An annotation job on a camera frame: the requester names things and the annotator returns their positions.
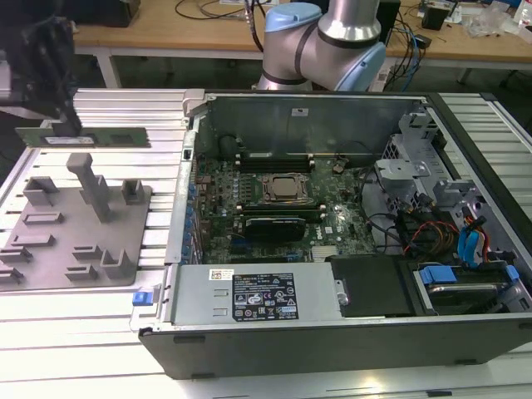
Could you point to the hard disk in blue carrier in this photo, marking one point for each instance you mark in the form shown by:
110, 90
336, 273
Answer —
457, 291

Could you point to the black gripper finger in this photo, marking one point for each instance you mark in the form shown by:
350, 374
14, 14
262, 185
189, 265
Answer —
68, 120

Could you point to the black open PC case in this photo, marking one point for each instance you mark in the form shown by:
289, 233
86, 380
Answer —
332, 349

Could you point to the large black equipment case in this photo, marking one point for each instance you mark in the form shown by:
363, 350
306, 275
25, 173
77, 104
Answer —
104, 12

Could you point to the green RAM stick white label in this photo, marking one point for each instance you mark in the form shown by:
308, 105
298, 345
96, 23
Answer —
118, 137

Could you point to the black box on desk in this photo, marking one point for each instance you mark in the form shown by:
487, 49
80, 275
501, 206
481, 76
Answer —
434, 16

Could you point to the silver CPU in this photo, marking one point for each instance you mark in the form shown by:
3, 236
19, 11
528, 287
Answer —
287, 186

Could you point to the grey plastic parts rack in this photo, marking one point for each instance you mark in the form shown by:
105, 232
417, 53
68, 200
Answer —
83, 232

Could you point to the black plastic drive cover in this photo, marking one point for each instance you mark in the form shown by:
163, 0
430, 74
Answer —
374, 287

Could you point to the grey power supply black label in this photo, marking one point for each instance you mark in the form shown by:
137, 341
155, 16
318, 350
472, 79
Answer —
199, 291

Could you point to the wooden desk white frame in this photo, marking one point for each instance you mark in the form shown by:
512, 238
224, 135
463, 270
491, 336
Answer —
166, 35
478, 45

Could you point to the silver chipset heatsink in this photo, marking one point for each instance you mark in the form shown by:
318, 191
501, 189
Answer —
324, 252

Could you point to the installed green RAM stick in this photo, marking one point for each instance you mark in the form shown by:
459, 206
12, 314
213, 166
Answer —
291, 155

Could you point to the black graphics card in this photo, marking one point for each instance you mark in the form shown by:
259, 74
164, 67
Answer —
274, 228

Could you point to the blue case latch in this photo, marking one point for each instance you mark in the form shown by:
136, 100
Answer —
141, 299

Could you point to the grey metal drive cage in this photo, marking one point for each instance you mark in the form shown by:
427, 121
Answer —
403, 170

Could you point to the green motherboard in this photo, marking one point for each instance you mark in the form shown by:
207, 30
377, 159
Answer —
353, 224

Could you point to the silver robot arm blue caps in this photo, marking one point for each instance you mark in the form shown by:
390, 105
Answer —
324, 45

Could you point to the black RAM slot bank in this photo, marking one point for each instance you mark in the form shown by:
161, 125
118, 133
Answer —
274, 165
282, 211

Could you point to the small black power adapter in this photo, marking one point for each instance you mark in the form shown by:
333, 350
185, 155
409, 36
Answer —
424, 41

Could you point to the round coin battery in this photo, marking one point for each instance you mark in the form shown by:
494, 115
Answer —
338, 168

